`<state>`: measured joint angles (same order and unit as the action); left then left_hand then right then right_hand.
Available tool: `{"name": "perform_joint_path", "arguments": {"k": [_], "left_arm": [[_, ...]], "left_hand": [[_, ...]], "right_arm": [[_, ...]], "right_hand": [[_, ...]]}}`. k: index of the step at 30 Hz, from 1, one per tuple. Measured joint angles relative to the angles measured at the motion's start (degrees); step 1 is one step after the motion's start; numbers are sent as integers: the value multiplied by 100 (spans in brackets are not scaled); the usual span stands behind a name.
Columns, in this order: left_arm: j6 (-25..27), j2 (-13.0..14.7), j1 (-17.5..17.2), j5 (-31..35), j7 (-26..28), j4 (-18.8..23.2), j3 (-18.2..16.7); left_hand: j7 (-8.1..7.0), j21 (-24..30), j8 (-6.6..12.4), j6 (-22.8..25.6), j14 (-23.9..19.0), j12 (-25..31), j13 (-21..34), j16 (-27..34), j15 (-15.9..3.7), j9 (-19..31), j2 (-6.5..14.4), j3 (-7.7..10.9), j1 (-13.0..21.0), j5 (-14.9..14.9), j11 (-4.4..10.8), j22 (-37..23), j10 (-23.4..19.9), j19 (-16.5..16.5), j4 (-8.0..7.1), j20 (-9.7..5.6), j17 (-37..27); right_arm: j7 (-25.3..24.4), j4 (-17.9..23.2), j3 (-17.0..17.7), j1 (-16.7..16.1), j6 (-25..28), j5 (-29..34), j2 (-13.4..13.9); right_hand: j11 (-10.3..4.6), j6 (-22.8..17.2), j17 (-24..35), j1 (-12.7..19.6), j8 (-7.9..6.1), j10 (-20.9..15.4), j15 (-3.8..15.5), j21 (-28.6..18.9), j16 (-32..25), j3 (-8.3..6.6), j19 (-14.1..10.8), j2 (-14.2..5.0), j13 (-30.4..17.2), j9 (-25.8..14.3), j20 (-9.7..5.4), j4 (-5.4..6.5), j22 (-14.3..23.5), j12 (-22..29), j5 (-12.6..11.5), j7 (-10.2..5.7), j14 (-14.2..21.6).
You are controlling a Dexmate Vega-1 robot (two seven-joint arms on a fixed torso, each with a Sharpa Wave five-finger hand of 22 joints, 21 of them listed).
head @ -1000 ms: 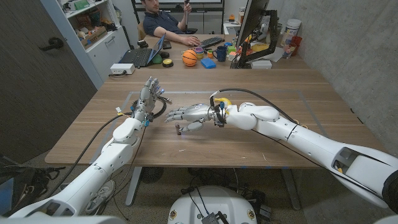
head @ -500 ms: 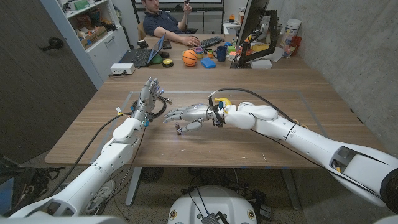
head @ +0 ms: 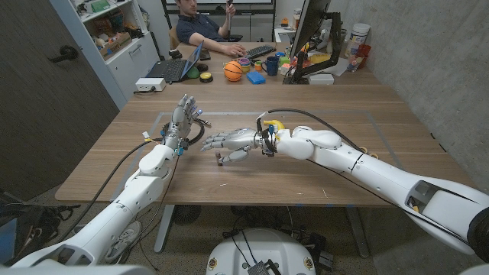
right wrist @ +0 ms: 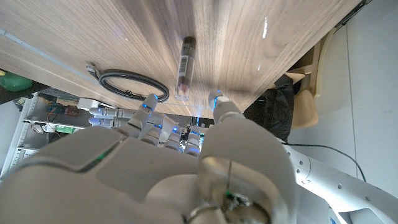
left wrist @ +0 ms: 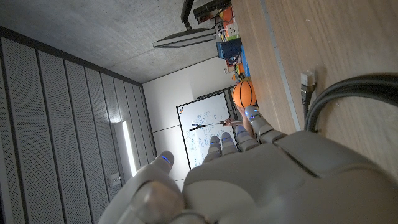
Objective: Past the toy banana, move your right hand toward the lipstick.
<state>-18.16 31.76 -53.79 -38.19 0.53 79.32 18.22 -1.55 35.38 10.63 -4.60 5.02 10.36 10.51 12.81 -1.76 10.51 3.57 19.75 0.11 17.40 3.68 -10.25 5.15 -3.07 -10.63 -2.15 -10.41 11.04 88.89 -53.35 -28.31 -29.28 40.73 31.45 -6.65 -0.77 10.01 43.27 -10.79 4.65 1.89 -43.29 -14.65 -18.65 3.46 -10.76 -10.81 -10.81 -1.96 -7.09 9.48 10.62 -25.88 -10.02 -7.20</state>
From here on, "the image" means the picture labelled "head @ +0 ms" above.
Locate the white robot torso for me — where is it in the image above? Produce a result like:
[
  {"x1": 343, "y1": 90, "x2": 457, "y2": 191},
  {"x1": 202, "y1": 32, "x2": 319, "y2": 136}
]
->
[{"x1": 206, "y1": 228, "x2": 317, "y2": 275}]

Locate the red cup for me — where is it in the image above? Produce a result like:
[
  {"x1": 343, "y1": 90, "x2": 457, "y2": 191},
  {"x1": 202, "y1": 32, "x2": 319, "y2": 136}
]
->
[{"x1": 355, "y1": 44, "x2": 372, "y2": 70}]

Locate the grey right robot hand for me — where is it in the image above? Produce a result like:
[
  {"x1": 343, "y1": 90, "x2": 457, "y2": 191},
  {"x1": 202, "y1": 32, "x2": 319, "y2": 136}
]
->
[{"x1": 200, "y1": 128, "x2": 268, "y2": 166}]

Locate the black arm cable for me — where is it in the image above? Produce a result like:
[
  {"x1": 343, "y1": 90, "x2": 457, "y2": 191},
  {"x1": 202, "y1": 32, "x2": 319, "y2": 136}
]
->
[
  {"x1": 57, "y1": 118, "x2": 211, "y2": 241},
  {"x1": 255, "y1": 108, "x2": 471, "y2": 245}
]

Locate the round black fan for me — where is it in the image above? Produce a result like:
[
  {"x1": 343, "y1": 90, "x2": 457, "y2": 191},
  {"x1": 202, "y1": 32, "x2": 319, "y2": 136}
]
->
[{"x1": 171, "y1": 205, "x2": 202, "y2": 226}]

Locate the grey metal table leg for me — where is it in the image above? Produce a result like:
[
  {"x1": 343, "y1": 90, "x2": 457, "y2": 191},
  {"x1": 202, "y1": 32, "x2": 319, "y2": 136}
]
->
[
  {"x1": 154, "y1": 205, "x2": 176, "y2": 254},
  {"x1": 345, "y1": 205, "x2": 371, "y2": 259}
]

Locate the man in navy polo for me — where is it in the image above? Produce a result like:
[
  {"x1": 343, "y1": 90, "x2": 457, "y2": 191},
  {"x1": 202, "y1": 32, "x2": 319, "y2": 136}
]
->
[{"x1": 172, "y1": 0, "x2": 248, "y2": 57}]

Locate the black bag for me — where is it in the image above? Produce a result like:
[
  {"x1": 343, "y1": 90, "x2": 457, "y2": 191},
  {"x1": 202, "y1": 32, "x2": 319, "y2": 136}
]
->
[{"x1": 0, "y1": 190, "x2": 81, "y2": 260}]

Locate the grey sneaker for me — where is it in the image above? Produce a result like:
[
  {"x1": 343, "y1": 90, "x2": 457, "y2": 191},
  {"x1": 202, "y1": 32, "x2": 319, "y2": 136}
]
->
[{"x1": 105, "y1": 220, "x2": 143, "y2": 263}]

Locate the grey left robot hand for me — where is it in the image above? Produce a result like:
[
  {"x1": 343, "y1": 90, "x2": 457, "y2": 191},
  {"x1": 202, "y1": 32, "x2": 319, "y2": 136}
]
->
[{"x1": 162, "y1": 94, "x2": 203, "y2": 150}]

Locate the black computer monitor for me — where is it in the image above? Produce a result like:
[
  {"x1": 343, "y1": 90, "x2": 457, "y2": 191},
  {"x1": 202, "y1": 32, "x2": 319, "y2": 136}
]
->
[{"x1": 289, "y1": 0, "x2": 332, "y2": 60}]

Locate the flat white box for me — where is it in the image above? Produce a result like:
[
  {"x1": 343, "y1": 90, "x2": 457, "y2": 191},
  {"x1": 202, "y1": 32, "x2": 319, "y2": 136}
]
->
[{"x1": 307, "y1": 73, "x2": 335, "y2": 86}]

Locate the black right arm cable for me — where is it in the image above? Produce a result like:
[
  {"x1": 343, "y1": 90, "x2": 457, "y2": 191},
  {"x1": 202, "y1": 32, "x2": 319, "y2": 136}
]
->
[{"x1": 255, "y1": 108, "x2": 471, "y2": 245}]

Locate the black door handle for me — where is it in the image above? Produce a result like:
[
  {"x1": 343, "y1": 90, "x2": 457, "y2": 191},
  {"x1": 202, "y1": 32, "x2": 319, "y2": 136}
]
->
[{"x1": 48, "y1": 45, "x2": 79, "y2": 64}]

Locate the white cylindrical canister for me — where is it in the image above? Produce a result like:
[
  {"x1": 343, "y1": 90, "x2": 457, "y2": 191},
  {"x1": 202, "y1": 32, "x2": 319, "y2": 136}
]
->
[{"x1": 344, "y1": 22, "x2": 371, "y2": 58}]

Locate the dark wooden door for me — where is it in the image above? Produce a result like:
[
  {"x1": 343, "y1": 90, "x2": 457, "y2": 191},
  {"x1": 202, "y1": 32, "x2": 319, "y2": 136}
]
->
[{"x1": 0, "y1": 0, "x2": 120, "y2": 202}]

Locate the white power box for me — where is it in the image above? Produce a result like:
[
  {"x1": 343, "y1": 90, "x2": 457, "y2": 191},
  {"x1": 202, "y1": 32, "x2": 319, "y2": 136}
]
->
[{"x1": 134, "y1": 77, "x2": 167, "y2": 92}]

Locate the white shelf cabinet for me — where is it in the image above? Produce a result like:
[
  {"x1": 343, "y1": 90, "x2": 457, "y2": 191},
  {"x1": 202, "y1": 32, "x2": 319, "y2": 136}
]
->
[{"x1": 49, "y1": 0, "x2": 161, "y2": 110}]

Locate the yellow toy banana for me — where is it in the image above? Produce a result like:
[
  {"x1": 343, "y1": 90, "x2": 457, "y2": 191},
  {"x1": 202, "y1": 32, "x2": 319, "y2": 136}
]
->
[{"x1": 263, "y1": 119, "x2": 286, "y2": 141}]

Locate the open dark laptop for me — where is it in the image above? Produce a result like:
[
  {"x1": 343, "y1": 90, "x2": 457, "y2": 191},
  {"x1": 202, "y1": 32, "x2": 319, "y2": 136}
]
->
[{"x1": 146, "y1": 40, "x2": 205, "y2": 84}]

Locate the dark blue mug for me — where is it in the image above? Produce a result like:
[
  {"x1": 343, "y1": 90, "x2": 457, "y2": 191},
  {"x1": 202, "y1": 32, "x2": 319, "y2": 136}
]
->
[{"x1": 261, "y1": 56, "x2": 280, "y2": 77}]

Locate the black keyboard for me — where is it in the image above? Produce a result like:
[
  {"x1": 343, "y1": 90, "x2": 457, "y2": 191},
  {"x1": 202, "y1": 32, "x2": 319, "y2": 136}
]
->
[{"x1": 239, "y1": 44, "x2": 276, "y2": 60}]

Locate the black monitor stand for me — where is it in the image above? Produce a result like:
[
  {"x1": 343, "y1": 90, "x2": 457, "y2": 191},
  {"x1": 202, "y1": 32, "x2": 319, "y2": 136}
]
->
[{"x1": 292, "y1": 11, "x2": 342, "y2": 85}]

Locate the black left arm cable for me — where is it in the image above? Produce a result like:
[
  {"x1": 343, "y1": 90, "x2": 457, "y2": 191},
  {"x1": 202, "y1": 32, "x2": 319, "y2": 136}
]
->
[{"x1": 57, "y1": 118, "x2": 211, "y2": 241}]

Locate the orange toy basketball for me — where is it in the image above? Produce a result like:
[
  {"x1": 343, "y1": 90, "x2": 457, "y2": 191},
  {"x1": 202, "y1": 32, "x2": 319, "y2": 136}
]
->
[{"x1": 223, "y1": 60, "x2": 244, "y2": 83}]

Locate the cardboard box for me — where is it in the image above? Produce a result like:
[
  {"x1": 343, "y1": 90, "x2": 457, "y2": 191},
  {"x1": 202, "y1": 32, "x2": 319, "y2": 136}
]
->
[{"x1": 98, "y1": 31, "x2": 133, "y2": 61}]

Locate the small black torso device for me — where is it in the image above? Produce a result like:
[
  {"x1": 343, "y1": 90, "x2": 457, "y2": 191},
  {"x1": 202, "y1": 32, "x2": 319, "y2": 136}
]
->
[{"x1": 247, "y1": 259, "x2": 282, "y2": 275}]

